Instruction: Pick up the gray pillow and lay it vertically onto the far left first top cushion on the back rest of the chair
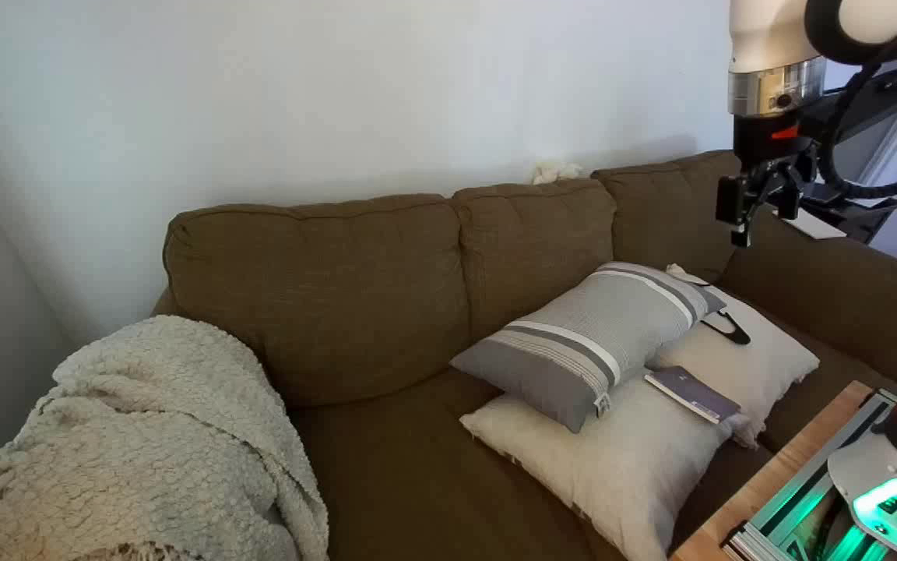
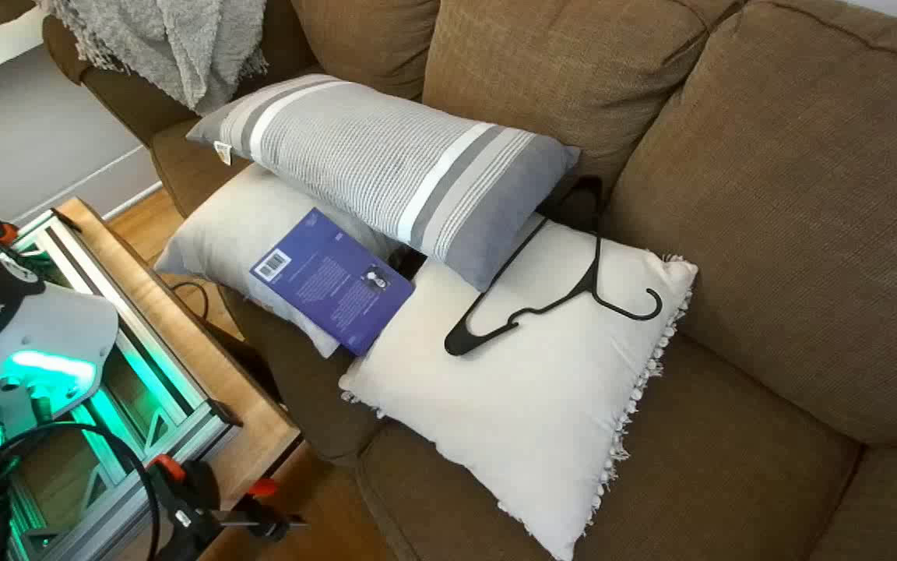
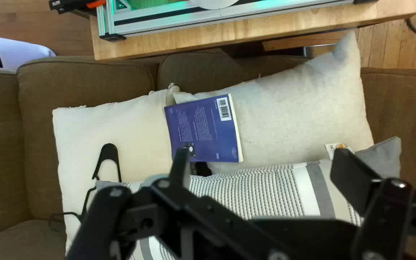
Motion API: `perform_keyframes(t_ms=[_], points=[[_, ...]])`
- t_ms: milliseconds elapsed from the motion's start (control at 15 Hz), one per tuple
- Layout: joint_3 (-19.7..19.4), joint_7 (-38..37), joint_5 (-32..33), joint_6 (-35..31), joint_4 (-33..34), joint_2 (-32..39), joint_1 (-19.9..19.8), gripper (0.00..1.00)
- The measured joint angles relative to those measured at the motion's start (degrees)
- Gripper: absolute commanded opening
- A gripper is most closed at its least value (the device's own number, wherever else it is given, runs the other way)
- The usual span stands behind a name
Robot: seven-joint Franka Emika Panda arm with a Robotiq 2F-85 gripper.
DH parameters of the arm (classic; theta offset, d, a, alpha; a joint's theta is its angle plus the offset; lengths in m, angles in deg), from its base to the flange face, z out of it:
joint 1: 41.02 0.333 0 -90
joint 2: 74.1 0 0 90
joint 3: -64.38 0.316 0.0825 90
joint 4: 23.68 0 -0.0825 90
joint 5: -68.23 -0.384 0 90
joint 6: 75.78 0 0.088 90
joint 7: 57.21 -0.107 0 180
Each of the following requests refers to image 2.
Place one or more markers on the gray striped pillow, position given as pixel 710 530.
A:
pixel 367 157

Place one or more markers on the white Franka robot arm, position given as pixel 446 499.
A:
pixel 23 344

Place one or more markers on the white fringed pillow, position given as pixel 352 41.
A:
pixel 530 415

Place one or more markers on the plain light gray pillow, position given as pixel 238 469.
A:
pixel 220 236

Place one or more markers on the brown sofa back cushion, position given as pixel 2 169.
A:
pixel 367 41
pixel 803 207
pixel 573 73

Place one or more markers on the black clothes hanger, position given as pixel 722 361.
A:
pixel 462 337

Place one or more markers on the blue book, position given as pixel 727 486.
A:
pixel 327 282

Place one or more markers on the wooden table board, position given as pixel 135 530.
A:
pixel 211 361

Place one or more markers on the brown fabric sofa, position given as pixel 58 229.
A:
pixel 719 486

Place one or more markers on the black orange bar clamp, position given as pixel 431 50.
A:
pixel 187 499

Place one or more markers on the gray knitted blanket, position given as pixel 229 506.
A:
pixel 178 41

